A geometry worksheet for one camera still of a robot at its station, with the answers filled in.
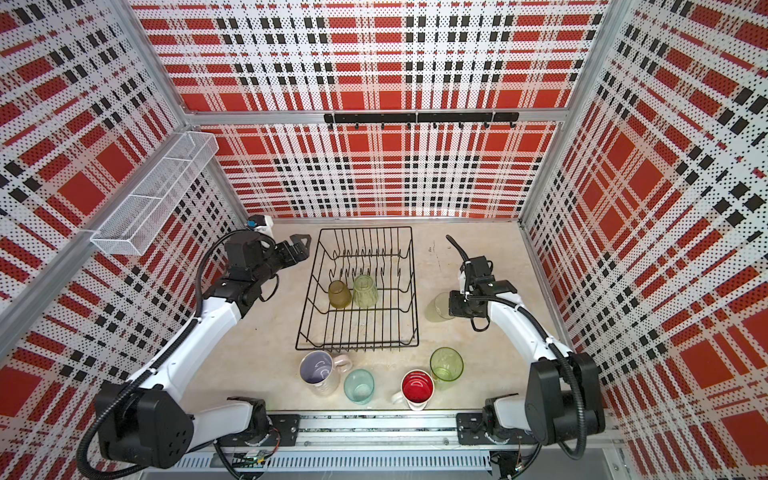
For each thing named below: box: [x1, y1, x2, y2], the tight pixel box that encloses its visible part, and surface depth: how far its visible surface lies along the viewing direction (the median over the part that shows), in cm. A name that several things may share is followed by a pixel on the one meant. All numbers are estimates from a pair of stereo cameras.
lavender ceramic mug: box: [299, 350, 352, 396], surface depth 77 cm
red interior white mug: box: [391, 369, 435, 411], surface depth 77 cm
